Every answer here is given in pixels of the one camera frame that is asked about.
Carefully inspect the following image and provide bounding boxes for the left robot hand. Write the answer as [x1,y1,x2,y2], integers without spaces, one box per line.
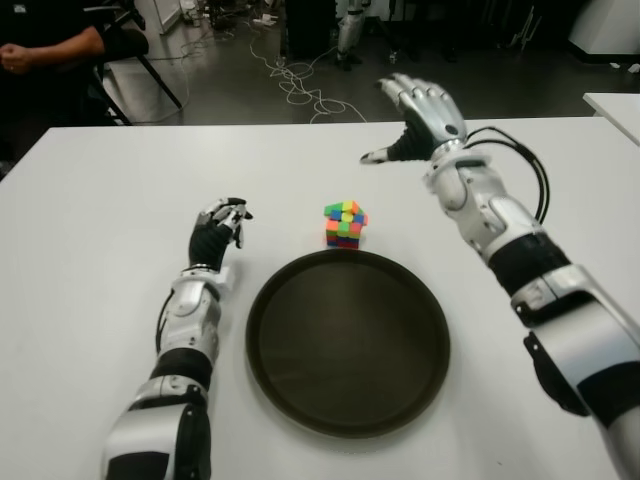
[188,197,254,274]

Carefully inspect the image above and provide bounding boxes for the tangled white floor cable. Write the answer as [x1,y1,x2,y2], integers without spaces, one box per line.
[248,24,369,125]

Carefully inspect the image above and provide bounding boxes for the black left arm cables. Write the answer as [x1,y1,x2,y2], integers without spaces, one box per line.
[155,294,176,356]

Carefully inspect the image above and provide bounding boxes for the black chair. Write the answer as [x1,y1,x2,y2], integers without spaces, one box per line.
[87,0,184,126]

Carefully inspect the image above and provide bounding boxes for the person in black shirt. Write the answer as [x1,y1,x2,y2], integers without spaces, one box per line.
[0,0,109,151]

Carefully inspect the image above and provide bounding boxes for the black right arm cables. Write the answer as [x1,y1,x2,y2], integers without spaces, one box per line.
[463,126,551,224]

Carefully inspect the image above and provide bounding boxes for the black cabinet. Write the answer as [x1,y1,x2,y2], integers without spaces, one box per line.
[284,0,341,61]

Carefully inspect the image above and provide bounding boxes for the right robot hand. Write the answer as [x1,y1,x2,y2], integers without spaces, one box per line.
[359,73,469,165]

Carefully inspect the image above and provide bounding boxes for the white machine housing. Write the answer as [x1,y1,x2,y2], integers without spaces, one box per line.
[567,0,640,64]

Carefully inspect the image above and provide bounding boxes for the white board panel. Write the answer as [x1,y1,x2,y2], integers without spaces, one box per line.
[133,0,184,36]

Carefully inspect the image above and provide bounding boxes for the dark round plate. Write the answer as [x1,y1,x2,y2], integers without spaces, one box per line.
[244,248,452,440]

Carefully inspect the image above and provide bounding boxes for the grey metal stand legs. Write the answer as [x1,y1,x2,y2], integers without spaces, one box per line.
[509,4,544,56]

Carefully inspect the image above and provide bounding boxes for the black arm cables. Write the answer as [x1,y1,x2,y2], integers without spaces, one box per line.
[155,294,176,356]
[463,126,551,224]

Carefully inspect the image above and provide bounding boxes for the multicoloured Rubik's cube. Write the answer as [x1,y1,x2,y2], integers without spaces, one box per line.
[323,200,370,250]

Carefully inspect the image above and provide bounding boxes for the silver humanoid robot legs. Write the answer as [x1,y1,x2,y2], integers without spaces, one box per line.
[335,0,374,69]

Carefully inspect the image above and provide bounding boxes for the white side table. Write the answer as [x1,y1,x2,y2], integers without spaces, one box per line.
[582,92,640,151]

